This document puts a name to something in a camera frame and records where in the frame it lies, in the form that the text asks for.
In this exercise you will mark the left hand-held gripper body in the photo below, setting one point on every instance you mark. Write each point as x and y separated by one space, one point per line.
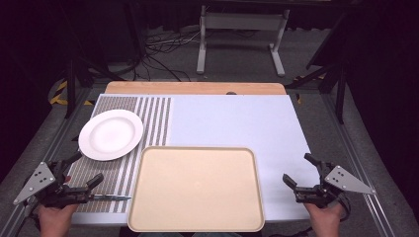
49 192

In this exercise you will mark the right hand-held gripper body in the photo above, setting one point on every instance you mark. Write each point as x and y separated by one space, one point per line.
332 184

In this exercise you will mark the metal table knife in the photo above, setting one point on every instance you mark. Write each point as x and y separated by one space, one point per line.
110 197

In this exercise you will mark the person's left hand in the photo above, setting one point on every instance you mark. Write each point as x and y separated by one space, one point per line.
56 220

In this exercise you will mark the person's right hand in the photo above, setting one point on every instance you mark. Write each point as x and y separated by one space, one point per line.
324 220

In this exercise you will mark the white round plate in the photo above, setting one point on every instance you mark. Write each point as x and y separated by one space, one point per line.
111 135

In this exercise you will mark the yellow black floor tape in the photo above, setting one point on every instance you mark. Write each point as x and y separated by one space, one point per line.
61 94

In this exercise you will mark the black metal stand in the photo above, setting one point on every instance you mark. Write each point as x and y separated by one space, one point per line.
70 85
339 82

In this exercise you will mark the light blue mat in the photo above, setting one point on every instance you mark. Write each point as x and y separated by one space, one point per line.
237 121

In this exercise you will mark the striped grey placemat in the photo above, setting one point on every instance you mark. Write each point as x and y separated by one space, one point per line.
154 118

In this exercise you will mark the beige plastic tray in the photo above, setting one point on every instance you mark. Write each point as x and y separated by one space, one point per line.
196 189

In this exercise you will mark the wooden table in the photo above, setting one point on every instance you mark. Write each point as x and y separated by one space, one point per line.
194 88

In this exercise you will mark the white metal stand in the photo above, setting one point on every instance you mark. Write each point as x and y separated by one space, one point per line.
242 21

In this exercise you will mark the aluminium frame rail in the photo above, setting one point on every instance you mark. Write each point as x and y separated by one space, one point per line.
355 164
49 151

